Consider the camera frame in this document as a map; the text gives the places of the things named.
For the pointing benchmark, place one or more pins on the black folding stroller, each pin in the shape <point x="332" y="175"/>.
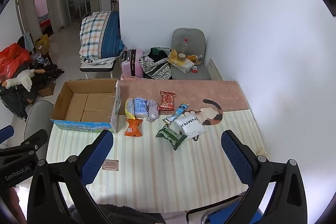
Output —
<point x="13" y="103"/>

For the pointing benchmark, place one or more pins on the white tissue pack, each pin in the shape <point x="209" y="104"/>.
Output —
<point x="187" y="66"/>

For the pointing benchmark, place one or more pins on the white leaning board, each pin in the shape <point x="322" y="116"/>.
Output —
<point x="214" y="69"/>

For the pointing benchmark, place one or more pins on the light blue cloth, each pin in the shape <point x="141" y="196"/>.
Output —
<point x="27" y="40"/>

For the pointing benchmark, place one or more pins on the yellow silver packet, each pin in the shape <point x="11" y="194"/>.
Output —
<point x="130" y="108"/>

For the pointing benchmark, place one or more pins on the orange snack packet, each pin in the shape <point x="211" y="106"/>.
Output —
<point x="134" y="128"/>

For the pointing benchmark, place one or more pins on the pink suitcase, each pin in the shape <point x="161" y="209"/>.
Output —
<point x="131" y="64"/>

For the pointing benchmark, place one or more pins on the dark fluffy clothing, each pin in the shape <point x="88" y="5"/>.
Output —
<point x="123" y="214"/>

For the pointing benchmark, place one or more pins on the brown tape roll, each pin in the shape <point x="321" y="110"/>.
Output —
<point x="182" y="57"/>

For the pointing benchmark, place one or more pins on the patterned tote bag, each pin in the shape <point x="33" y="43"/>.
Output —
<point x="156" y="66"/>

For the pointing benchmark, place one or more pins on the striped table mat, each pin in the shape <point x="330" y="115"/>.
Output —
<point x="157" y="174"/>

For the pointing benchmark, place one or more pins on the white pouch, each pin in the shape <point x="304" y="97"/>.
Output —
<point x="190" y="125"/>

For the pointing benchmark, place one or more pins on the light blue tissue packet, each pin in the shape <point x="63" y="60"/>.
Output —
<point x="140" y="107"/>

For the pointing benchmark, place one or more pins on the person's left forearm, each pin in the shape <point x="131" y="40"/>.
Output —
<point x="12" y="203"/>

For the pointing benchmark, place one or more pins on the yellow plastic bag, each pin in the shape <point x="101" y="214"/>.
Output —
<point x="173" y="58"/>

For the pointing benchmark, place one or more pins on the blue tube packet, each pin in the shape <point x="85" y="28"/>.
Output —
<point x="179" y="110"/>

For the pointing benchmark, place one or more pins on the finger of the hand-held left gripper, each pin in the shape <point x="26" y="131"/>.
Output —
<point x="5" y="133"/>
<point x="34" y="141"/>

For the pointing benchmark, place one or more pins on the pink cat-print rug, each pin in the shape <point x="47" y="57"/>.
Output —
<point x="210" y="90"/>

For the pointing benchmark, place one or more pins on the white goose plush toy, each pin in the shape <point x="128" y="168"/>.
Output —
<point x="22" y="78"/>

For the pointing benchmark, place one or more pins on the small brown cardboard box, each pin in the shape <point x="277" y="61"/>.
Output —
<point x="47" y="88"/>

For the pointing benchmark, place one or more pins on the plaid bedding bundle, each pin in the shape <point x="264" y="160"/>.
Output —
<point x="99" y="32"/>

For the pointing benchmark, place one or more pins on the red plastic bag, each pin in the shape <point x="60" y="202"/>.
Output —
<point x="13" y="58"/>

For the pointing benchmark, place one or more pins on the red snack packet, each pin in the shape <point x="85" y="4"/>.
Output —
<point x="167" y="100"/>

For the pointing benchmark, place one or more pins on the green packet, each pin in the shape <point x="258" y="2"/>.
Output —
<point x="170" y="136"/>

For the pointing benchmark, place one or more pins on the clear plastic bottle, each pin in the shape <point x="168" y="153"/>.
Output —
<point x="184" y="47"/>

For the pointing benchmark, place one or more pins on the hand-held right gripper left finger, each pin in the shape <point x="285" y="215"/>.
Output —
<point x="97" y="155"/>

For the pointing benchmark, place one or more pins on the pink folded cloth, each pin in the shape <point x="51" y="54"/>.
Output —
<point x="131" y="78"/>

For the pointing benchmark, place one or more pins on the purple sock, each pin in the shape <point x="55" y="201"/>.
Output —
<point x="152" y="108"/>

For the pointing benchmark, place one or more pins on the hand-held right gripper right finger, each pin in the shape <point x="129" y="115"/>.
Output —
<point x="236" y="158"/>

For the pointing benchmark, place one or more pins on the blue chair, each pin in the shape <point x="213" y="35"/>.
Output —
<point x="223" y="213"/>

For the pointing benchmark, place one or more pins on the grey round chair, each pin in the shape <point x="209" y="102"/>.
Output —
<point x="36" y="113"/>

